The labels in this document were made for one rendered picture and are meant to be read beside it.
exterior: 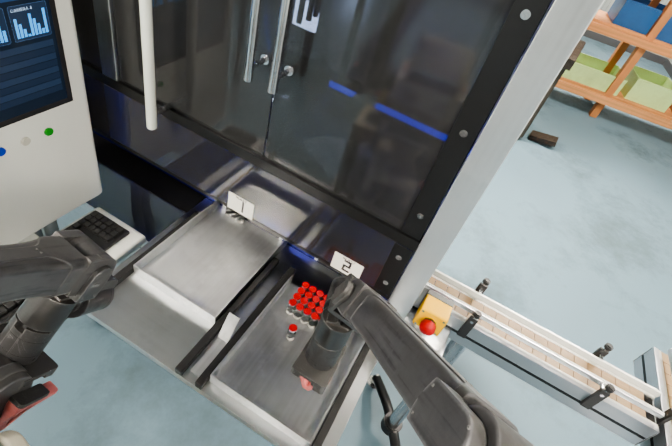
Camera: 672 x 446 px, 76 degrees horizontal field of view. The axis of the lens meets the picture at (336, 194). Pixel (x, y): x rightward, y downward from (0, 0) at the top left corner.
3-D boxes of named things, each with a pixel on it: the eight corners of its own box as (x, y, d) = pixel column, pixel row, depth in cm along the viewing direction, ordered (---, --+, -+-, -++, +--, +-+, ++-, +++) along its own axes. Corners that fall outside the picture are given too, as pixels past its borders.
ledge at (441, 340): (411, 302, 128) (413, 298, 127) (450, 325, 126) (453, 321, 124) (395, 337, 118) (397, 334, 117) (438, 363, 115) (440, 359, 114)
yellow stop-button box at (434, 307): (419, 303, 116) (429, 288, 111) (444, 317, 115) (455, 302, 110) (411, 323, 111) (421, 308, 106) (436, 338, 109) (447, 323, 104)
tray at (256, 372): (290, 282, 121) (292, 274, 119) (370, 330, 115) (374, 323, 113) (209, 381, 96) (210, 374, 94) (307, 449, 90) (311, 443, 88)
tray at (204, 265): (218, 204, 136) (219, 196, 134) (287, 244, 131) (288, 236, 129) (134, 273, 111) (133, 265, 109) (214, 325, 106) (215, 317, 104)
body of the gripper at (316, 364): (344, 352, 80) (357, 327, 76) (321, 394, 71) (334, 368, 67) (315, 333, 81) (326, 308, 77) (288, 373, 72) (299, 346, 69)
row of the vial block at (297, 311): (288, 306, 115) (291, 296, 112) (346, 342, 111) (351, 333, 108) (284, 312, 113) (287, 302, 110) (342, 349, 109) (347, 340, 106)
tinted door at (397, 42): (265, 156, 107) (311, -131, 69) (421, 239, 98) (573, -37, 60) (263, 157, 106) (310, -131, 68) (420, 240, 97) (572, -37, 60)
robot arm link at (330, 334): (320, 320, 67) (354, 333, 67) (330, 290, 73) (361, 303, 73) (308, 347, 70) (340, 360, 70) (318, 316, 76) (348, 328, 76)
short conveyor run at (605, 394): (402, 316, 126) (421, 284, 116) (417, 281, 137) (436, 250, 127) (635, 451, 112) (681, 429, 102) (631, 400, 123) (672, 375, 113)
